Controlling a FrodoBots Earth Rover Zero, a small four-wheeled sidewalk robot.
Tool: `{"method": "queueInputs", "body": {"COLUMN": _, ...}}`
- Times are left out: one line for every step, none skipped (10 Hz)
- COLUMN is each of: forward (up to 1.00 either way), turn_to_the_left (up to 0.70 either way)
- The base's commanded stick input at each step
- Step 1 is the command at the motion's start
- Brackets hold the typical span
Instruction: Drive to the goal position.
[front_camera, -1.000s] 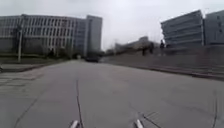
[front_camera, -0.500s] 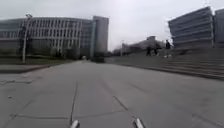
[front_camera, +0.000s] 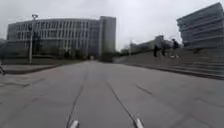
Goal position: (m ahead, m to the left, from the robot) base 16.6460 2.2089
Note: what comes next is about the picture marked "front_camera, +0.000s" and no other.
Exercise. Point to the grey paved plaza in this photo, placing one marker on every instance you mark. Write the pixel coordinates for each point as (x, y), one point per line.
(100, 93)

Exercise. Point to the distant low building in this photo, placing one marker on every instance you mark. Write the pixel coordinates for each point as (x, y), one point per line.
(146, 45)

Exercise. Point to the person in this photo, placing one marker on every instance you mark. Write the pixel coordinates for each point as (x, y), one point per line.
(155, 50)
(175, 44)

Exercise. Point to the row of dark bushes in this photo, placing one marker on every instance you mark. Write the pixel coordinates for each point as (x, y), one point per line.
(60, 52)

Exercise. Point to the long curved grey building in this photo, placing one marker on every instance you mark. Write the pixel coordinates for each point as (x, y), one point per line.
(66, 35)

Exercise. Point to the robot's own part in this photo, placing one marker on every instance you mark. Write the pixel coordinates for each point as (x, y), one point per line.
(74, 124)
(139, 123)

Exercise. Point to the wide stone steps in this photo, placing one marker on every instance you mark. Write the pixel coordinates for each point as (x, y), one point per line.
(186, 63)

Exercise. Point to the street lamp pole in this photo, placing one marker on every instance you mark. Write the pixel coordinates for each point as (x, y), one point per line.
(31, 40)

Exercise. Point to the raised stone kerb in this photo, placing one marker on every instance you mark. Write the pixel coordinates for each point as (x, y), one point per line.
(26, 68)

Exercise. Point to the slanted grey building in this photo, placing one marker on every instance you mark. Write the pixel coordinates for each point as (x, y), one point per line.
(203, 28)

